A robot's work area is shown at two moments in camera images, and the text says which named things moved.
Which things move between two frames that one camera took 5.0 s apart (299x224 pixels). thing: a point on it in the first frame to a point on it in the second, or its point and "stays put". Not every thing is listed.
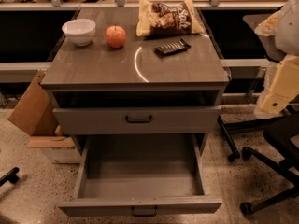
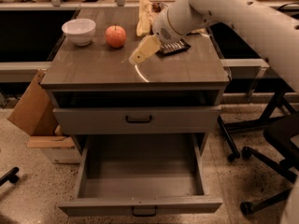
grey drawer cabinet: (128, 94) stays put
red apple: (115, 35) stays put
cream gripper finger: (284, 88) to (171, 24)
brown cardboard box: (37, 115) stays put
